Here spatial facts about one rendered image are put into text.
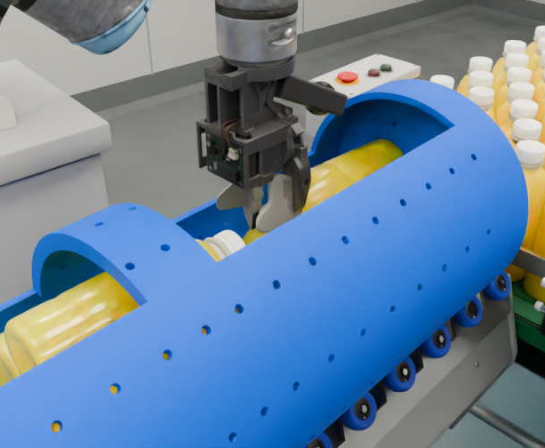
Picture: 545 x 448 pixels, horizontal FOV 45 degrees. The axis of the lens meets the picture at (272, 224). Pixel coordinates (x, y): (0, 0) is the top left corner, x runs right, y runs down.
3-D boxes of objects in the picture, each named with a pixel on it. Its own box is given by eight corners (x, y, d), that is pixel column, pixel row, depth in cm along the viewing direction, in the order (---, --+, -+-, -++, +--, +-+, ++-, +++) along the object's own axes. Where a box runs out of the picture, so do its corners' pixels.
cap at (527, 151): (525, 169, 90) (528, 157, 89) (507, 156, 93) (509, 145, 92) (549, 164, 91) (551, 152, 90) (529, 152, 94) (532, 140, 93)
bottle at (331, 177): (413, 156, 82) (309, 206, 71) (399, 200, 87) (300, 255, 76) (370, 130, 86) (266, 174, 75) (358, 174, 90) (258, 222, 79)
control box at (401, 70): (304, 133, 119) (306, 79, 114) (372, 102, 131) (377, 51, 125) (348, 152, 113) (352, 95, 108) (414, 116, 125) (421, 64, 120)
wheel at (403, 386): (375, 356, 76) (387, 355, 74) (402, 349, 78) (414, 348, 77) (382, 396, 75) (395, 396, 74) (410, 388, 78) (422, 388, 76)
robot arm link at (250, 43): (256, -7, 64) (320, 10, 60) (257, 39, 67) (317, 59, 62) (197, 8, 60) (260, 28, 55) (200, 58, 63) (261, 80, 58)
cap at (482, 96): (471, 108, 107) (473, 98, 106) (464, 99, 110) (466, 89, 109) (495, 108, 107) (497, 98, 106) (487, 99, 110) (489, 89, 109)
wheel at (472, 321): (446, 295, 85) (459, 293, 83) (468, 292, 87) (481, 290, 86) (453, 331, 84) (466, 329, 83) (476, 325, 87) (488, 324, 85)
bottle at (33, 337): (42, 404, 53) (218, 298, 64) (68, 401, 47) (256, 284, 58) (-1, 326, 52) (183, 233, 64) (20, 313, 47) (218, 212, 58)
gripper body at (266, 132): (196, 172, 68) (189, 58, 62) (256, 145, 73) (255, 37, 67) (248, 199, 64) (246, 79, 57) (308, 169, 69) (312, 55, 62)
